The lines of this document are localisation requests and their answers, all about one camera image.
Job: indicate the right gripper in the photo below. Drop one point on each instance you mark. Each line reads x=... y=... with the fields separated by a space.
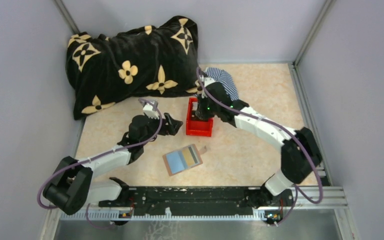
x=200 y=114

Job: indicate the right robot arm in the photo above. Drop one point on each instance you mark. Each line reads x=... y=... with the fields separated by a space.
x=299 y=151

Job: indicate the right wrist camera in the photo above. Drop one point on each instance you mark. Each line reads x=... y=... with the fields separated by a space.
x=206 y=81

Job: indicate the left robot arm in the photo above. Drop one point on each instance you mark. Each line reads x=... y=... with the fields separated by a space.
x=71 y=186

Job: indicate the blue striped cloth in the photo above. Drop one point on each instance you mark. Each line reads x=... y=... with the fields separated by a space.
x=222 y=76

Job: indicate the black floral blanket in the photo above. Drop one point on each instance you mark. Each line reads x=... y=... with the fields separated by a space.
x=149 y=61

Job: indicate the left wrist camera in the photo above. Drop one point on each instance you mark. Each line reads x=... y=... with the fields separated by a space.
x=150 y=109

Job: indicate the red plastic bin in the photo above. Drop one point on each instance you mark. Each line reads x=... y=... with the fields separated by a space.
x=194 y=125

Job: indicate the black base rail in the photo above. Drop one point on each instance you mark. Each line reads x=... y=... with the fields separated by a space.
x=198 y=201

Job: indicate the pink leather card holder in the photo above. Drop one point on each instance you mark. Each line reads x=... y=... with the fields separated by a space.
x=202 y=151

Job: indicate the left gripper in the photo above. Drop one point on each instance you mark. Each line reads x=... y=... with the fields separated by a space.
x=165 y=123

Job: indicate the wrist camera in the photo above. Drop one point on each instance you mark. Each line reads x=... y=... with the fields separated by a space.
x=206 y=81
x=150 y=109

